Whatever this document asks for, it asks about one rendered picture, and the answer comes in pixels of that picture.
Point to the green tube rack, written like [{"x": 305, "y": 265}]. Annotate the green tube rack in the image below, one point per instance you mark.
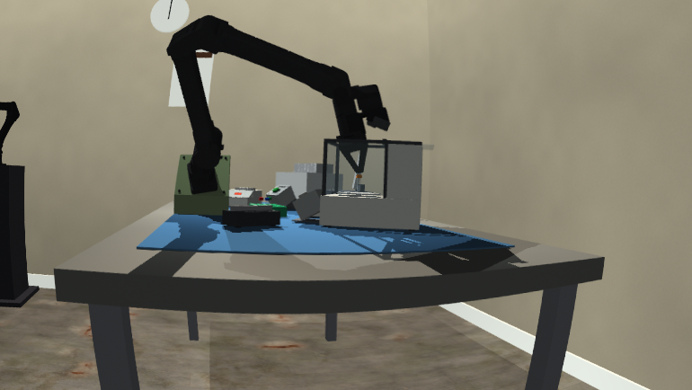
[{"x": 282, "y": 209}]

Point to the blue bench mat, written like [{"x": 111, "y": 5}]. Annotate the blue bench mat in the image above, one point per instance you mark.
[{"x": 204, "y": 233}]

